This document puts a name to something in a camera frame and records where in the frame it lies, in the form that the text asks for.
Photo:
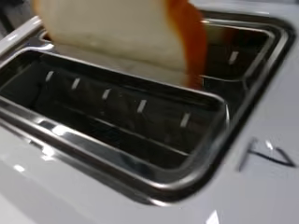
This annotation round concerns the toy bread slice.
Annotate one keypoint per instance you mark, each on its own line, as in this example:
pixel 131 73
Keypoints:
pixel 124 37

